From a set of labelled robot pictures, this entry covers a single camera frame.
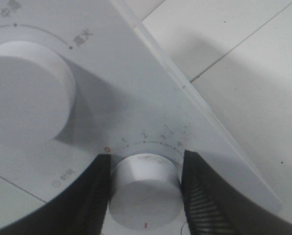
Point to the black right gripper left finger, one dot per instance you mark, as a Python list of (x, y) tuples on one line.
[(78, 210)]

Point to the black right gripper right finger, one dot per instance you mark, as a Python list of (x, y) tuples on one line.
[(213, 207)]

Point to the white round knob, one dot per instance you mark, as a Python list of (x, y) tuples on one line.
[(37, 93), (145, 192)]

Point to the white microwave oven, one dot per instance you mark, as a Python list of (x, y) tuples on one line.
[(130, 99)]

